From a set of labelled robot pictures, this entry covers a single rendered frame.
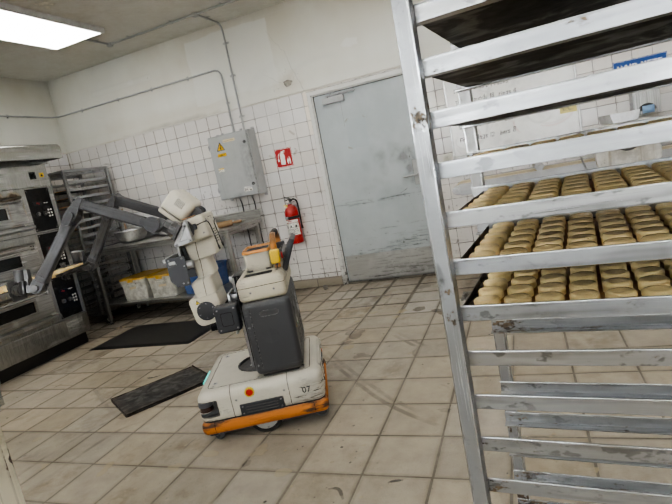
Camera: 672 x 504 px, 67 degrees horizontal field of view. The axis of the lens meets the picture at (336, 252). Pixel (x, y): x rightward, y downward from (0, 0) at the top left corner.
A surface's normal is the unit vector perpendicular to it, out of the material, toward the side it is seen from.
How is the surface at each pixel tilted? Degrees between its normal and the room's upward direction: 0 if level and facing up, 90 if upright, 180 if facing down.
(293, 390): 90
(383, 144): 90
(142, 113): 90
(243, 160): 90
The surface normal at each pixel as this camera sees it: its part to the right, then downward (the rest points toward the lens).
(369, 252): -0.33, 0.21
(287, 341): 0.05, 0.15
